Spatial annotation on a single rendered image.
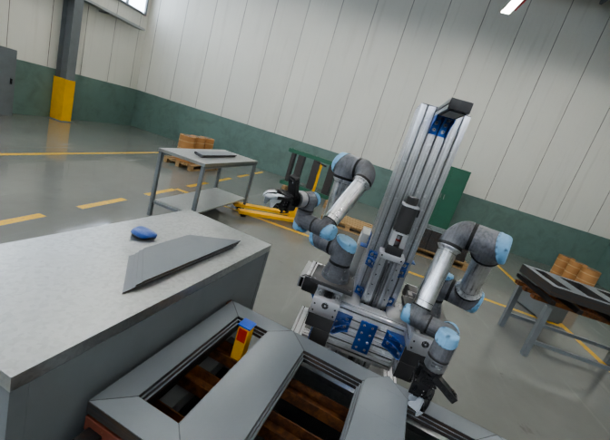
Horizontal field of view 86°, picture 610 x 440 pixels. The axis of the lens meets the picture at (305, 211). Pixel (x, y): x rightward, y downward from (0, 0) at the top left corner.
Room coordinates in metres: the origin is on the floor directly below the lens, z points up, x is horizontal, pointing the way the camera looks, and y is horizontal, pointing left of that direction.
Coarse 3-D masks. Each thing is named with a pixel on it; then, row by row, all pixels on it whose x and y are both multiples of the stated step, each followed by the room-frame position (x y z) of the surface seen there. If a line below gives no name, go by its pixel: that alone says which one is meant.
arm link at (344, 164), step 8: (344, 152) 1.74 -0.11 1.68; (336, 160) 1.71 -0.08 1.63; (344, 160) 1.69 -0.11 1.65; (352, 160) 1.67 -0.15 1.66; (336, 168) 1.71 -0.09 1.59; (344, 168) 1.68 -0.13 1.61; (352, 168) 1.65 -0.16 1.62; (336, 176) 1.69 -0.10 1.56; (344, 176) 1.67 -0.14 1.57; (352, 176) 1.66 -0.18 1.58; (336, 184) 1.70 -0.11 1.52; (344, 184) 1.69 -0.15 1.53; (336, 192) 1.69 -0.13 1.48; (328, 200) 1.72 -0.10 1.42; (336, 200) 1.69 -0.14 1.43; (328, 208) 1.70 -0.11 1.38; (312, 240) 1.70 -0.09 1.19; (320, 240) 1.67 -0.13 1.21; (328, 240) 1.66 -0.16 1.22; (320, 248) 1.68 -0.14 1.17
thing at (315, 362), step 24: (216, 336) 1.17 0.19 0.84; (192, 360) 1.02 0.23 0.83; (312, 360) 1.21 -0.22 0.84; (168, 384) 0.90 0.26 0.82; (216, 384) 0.95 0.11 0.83; (288, 384) 1.06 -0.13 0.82; (360, 384) 1.16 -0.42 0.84; (96, 408) 0.72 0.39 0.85; (192, 408) 0.83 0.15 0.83; (408, 408) 1.10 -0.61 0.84; (120, 432) 0.70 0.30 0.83; (456, 432) 1.05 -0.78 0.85
